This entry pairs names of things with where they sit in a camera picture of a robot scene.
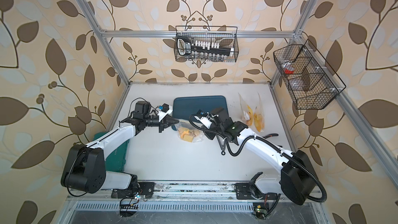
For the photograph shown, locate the black tongs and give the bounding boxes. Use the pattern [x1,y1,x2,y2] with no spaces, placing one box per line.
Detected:
[216,136,226,156]

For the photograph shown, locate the clear zip bag yellow strip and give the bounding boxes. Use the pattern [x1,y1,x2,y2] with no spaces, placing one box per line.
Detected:
[174,119,205,143]

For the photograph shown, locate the orange duck zip bag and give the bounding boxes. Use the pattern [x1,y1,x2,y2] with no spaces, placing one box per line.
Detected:
[238,94,254,126]

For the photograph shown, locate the clear duck zip bag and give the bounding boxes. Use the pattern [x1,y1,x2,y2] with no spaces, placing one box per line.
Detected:
[254,93,265,132]

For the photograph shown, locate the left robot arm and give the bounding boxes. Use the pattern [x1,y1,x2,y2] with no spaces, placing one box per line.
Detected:
[61,101,179,196]

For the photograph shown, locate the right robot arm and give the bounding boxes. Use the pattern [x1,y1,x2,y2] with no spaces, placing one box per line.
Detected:
[196,107,327,205]

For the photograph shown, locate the teal tray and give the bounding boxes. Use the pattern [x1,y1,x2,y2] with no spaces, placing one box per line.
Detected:
[172,95,228,120]

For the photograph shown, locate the green box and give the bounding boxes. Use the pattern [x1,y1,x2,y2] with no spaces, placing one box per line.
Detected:
[105,140,130,173]

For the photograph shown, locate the red item in basket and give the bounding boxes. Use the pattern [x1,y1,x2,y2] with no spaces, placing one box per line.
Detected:
[284,67,294,75]

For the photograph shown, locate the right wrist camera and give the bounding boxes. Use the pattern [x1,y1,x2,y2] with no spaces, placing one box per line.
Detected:
[195,110,215,129]

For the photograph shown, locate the black corrugated cable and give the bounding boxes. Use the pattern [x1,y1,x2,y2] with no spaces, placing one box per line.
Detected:
[188,113,328,218]

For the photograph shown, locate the orange handled pliers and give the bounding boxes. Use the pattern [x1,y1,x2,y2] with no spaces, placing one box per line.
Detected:
[263,133,279,139]

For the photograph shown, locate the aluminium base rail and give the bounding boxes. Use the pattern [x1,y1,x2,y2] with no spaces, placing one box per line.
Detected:
[66,180,324,203]

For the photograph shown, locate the back wire basket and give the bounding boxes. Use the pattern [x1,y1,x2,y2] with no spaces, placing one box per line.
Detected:
[174,25,239,63]

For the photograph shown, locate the wire basket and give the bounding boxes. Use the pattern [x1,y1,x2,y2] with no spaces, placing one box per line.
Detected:
[273,39,346,110]
[174,25,239,63]

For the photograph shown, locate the right wire basket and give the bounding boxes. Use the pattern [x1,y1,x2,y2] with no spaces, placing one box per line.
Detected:
[273,39,346,110]

